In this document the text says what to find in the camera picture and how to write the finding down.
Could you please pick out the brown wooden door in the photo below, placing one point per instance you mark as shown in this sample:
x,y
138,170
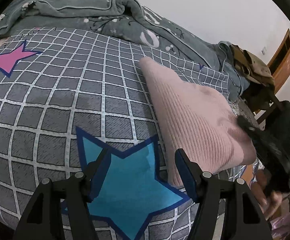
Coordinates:
x,y
279,64

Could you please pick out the grey checked duvet cover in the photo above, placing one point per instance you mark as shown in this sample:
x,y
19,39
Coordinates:
x,y
53,81

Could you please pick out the grey-green fleece blanket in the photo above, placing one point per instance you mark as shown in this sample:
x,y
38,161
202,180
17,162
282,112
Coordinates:
x,y
127,20

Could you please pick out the black garment on chair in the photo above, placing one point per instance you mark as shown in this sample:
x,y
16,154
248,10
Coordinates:
x,y
278,124

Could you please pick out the wooden chair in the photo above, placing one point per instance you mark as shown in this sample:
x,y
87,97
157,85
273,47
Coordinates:
x,y
261,98

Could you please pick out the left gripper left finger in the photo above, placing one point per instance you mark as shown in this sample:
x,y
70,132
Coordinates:
x,y
42,217

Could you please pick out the pink knit sweater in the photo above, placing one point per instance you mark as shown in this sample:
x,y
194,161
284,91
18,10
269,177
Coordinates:
x,y
198,120

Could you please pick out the white wall switch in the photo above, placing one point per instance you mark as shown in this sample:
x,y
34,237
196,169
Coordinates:
x,y
264,50

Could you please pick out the brown clothes pile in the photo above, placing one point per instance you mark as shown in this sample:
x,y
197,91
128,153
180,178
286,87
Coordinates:
x,y
251,67

